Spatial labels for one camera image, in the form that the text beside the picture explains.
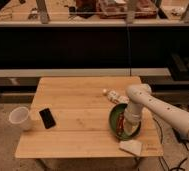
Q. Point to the green ceramic bowl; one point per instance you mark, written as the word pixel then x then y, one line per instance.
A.
pixel 112 120

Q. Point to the black smartphone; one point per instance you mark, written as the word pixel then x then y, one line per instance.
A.
pixel 47 118

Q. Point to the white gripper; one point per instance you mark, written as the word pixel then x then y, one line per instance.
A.
pixel 132 127

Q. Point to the wooden folding table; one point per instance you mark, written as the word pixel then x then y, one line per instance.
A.
pixel 81 113

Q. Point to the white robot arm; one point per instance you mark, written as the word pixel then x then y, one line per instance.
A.
pixel 139 97

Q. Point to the beige sponge block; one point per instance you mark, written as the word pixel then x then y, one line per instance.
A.
pixel 132 146

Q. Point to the red food in bowl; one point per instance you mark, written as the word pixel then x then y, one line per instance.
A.
pixel 120 124

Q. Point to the white plastic cup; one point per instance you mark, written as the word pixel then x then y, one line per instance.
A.
pixel 21 118

